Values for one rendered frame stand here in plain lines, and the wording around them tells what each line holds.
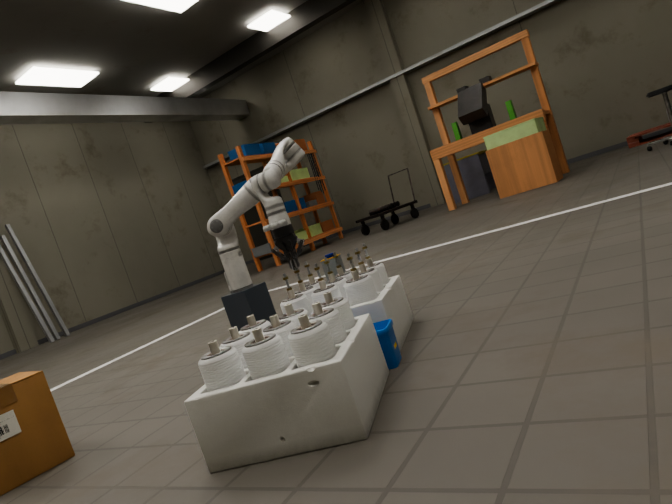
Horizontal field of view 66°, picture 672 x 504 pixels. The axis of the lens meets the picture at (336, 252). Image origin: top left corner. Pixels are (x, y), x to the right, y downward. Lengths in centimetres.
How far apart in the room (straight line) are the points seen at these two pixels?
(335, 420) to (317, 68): 1109
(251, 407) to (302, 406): 12
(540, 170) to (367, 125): 541
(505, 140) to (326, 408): 590
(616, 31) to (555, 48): 93
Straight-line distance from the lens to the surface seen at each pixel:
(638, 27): 1031
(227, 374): 125
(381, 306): 162
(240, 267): 219
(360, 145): 1145
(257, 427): 123
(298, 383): 115
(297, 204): 928
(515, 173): 681
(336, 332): 127
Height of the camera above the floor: 47
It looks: 4 degrees down
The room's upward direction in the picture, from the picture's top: 19 degrees counter-clockwise
